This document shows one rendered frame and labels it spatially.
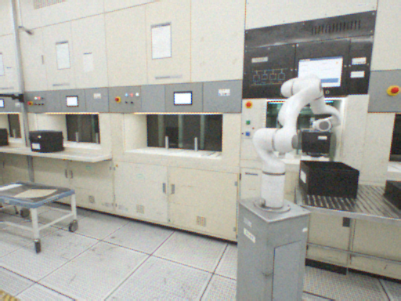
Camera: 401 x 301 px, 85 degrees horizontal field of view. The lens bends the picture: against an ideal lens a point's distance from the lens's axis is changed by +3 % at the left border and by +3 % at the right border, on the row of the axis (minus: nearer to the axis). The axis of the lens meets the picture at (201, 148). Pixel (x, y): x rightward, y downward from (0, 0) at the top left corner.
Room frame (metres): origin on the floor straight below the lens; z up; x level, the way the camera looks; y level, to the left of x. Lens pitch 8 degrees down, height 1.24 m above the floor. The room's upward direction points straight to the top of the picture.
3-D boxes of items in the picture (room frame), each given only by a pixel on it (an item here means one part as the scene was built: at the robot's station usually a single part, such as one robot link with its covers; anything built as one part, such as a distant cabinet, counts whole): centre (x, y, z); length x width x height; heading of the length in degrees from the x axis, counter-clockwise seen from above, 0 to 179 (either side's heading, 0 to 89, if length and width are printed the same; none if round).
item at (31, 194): (2.11, 1.68, 0.47); 0.31 x 0.23 x 0.02; 89
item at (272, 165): (1.16, -0.37, 1.07); 0.19 x 0.12 x 0.24; 42
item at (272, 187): (1.14, -0.39, 0.85); 0.19 x 0.19 x 0.18
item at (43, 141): (2.69, 1.94, 0.93); 0.30 x 0.28 x 0.26; 65
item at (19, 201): (2.20, 1.84, 0.24); 0.97 x 0.52 x 0.48; 70
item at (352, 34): (2.13, -0.91, 0.98); 0.95 x 0.88 x 1.95; 158
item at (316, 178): (1.41, -0.83, 0.85); 0.28 x 0.28 x 0.17; 77
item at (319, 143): (1.95, -1.02, 1.06); 0.24 x 0.20 x 0.32; 68
